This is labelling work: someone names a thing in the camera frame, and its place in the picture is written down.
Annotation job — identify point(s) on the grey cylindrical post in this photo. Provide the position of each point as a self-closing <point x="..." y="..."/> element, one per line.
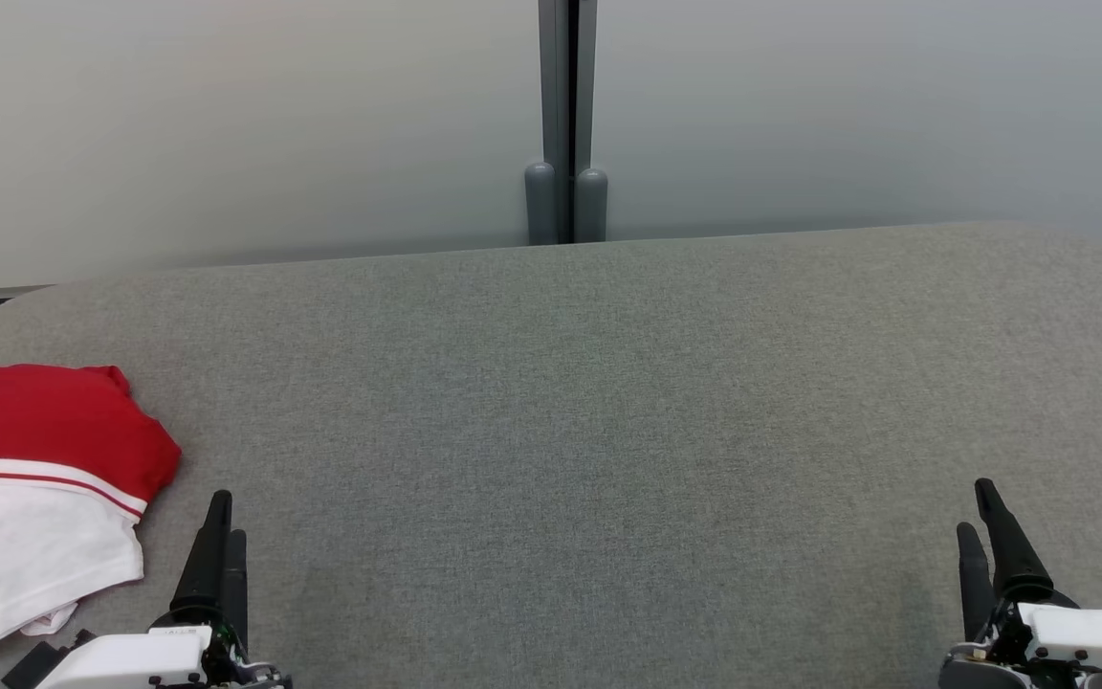
<point x="591" y="206"/>
<point x="541" y="206"/>

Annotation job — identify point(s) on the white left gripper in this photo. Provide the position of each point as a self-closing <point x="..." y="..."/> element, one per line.
<point x="144" y="655"/>

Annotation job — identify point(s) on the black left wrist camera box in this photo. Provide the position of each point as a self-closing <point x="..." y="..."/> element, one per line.
<point x="39" y="662"/>

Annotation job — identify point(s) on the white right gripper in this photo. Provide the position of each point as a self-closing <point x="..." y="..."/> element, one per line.
<point x="1087" y="636"/>

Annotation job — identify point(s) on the grey vertical door frame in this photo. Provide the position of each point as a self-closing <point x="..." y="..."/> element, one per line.
<point x="567" y="86"/>

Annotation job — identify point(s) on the red shirt with white sleeves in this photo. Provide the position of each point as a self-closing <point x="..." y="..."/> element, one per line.
<point x="34" y="431"/>

